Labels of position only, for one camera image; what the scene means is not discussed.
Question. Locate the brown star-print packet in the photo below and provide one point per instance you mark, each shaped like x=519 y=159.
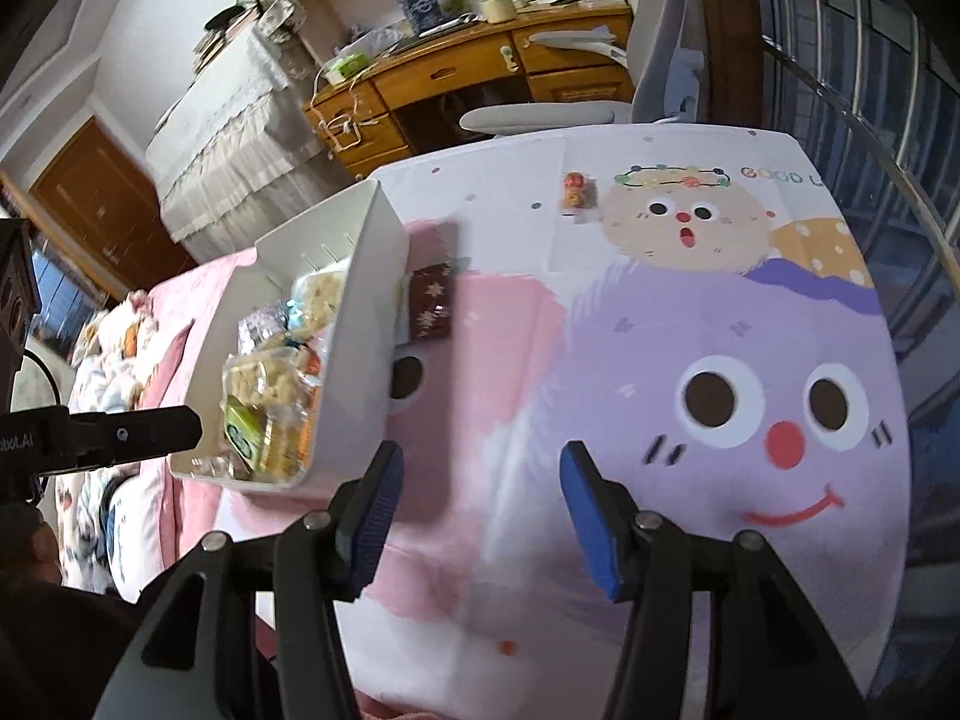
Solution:
x=431 y=304

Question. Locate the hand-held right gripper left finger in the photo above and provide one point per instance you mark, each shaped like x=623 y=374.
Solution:
x=375 y=517

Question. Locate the green tissue box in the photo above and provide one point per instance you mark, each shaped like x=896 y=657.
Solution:
x=345 y=69

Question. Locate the small red candy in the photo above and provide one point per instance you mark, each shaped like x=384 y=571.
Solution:
x=576 y=191

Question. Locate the white lace cover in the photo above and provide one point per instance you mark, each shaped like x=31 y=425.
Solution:
x=225 y=135

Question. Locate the pink blanket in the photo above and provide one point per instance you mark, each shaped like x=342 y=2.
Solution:
x=169 y=367

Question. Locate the cartoon printed bedding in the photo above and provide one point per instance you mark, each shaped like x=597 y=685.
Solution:
x=105 y=360

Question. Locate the grey office chair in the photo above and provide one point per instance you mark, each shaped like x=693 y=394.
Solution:
x=660 y=60

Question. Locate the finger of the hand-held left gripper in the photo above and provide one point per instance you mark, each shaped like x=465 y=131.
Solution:
x=142 y=431

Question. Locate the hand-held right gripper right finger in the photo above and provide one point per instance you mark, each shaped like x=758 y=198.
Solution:
x=592 y=517

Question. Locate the metal window grille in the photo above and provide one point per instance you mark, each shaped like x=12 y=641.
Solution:
x=862 y=52

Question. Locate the white plastic storage box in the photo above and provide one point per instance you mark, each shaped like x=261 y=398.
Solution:
x=360 y=292

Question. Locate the blue gift bag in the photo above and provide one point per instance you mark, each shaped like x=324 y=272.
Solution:
x=416 y=4

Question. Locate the floral cloth bag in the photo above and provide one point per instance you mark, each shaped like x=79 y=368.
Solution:
x=281 y=15

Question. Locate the cartoon printed tablecloth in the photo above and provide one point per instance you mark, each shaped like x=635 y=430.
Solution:
x=637 y=315

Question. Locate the brown wooden door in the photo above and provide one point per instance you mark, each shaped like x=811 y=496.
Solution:
x=82 y=225

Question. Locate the pile of assorted snacks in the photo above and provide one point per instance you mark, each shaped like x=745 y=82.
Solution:
x=277 y=375

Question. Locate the wooden desk with drawers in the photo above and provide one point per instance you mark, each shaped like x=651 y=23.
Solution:
x=465 y=67

